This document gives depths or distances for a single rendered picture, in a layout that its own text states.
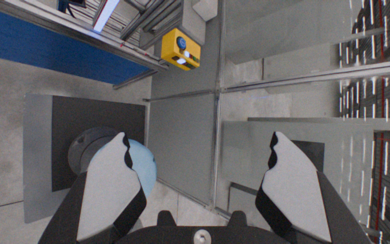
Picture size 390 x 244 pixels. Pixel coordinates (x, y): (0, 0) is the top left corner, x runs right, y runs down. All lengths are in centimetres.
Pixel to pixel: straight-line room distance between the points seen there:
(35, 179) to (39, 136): 10
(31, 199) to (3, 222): 115
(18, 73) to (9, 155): 57
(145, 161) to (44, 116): 29
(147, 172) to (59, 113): 28
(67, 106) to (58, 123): 5
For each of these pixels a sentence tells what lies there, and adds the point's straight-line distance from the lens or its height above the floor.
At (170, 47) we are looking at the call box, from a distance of 60.
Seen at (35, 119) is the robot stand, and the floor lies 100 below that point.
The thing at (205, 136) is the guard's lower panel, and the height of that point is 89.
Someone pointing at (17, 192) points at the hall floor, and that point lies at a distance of 158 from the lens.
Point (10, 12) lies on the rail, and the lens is 74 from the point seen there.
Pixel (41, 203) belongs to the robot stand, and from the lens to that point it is 51.
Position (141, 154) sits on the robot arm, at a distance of 26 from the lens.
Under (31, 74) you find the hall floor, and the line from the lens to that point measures 150.
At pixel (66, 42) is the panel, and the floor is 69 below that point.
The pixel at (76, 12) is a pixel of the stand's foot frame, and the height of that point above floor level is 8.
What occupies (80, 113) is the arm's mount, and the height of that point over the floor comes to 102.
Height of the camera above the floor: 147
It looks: 41 degrees down
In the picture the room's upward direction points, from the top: 92 degrees clockwise
